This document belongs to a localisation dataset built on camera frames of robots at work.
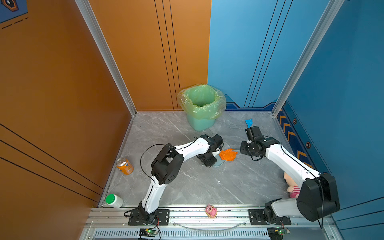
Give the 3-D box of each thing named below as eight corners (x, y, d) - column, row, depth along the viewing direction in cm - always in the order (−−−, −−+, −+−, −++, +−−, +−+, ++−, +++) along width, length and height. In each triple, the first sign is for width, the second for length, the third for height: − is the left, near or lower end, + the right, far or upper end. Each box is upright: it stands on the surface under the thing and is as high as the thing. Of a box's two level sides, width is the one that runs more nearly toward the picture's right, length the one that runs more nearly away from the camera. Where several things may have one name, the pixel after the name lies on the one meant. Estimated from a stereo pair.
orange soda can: (122, 175, 90) (114, 167, 81) (125, 166, 93) (117, 157, 84) (132, 175, 90) (125, 167, 81) (135, 166, 93) (128, 157, 84)
